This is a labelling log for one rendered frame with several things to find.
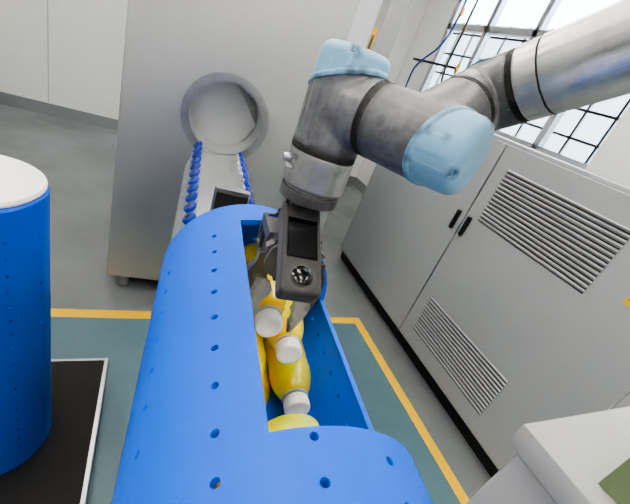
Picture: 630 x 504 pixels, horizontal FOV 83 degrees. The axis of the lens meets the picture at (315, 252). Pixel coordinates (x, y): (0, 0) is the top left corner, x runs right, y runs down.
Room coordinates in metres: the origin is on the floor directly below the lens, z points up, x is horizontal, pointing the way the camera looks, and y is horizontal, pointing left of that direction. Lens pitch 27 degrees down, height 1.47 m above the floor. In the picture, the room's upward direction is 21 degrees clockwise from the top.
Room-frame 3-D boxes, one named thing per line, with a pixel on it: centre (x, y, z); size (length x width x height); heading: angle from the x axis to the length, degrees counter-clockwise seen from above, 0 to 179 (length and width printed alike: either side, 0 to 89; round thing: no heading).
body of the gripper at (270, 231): (0.42, 0.03, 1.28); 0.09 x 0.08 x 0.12; 24
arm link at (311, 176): (0.41, 0.04, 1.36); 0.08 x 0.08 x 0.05
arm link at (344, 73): (0.41, 0.03, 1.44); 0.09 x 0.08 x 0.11; 60
